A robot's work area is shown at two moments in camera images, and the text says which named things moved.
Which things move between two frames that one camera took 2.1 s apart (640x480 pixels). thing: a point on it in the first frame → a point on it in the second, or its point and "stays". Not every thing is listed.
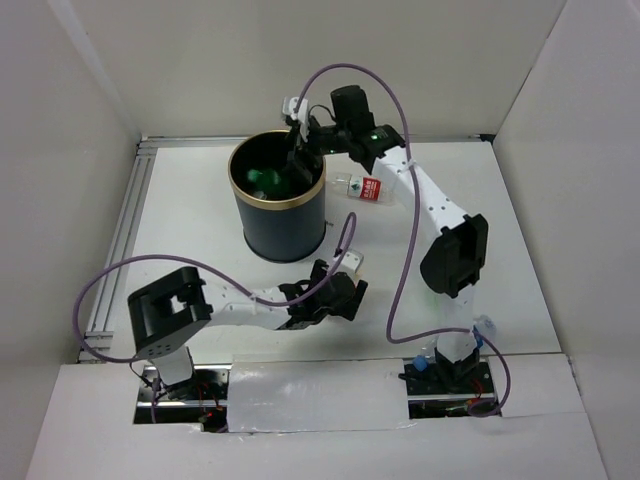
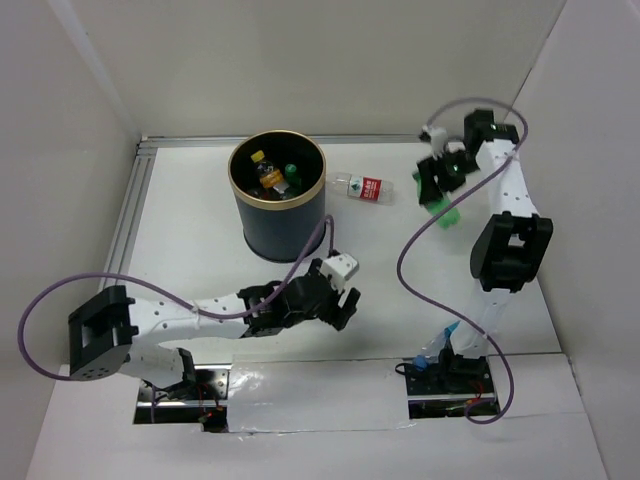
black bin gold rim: x=279 y=187 stays
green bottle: x=267 y=180 → x=292 y=178
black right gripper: x=292 y=159 → x=430 y=190
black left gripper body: x=319 y=271 stays
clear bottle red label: x=366 y=187 stays
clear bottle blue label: x=483 y=325 stays
